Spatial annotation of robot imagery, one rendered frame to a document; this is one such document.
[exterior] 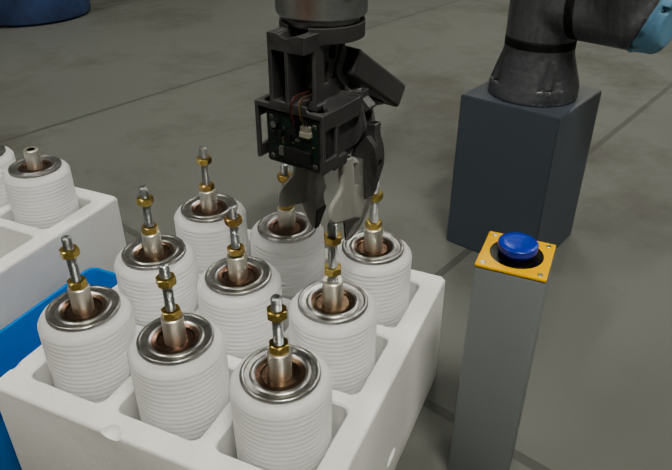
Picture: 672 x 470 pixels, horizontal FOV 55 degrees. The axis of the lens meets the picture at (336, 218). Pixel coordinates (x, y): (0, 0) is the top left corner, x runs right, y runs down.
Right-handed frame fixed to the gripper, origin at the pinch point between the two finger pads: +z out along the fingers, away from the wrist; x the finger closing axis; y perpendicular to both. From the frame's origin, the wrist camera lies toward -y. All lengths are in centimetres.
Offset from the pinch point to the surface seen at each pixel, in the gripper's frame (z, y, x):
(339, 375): 16.3, 4.1, 3.2
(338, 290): 7.9, 1.0, 1.0
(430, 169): 35, -82, -27
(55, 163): 10, -4, -54
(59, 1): 27, -125, -226
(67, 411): 17.3, 22.7, -17.5
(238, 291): 9.8, 5.1, -9.3
